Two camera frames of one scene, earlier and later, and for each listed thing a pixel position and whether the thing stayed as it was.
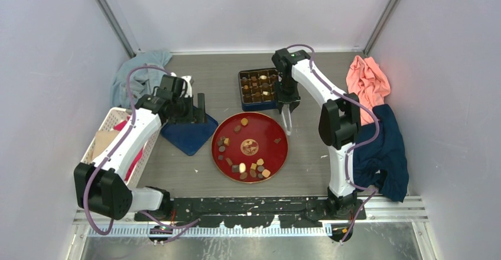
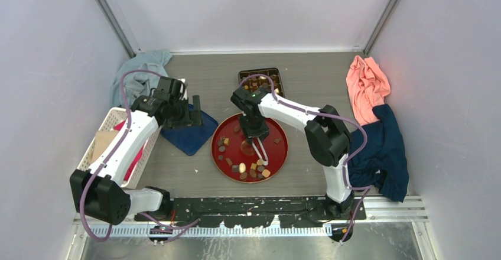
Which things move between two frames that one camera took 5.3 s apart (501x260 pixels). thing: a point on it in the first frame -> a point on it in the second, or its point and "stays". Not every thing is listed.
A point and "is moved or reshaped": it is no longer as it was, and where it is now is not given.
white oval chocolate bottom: x=242 y=167 stays
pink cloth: x=367 y=79 stays
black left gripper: x=192 y=116 stays
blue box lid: x=189 y=137 stays
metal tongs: x=287 y=119 is moved or reshaped
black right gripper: x=291 y=100 -> x=262 y=132
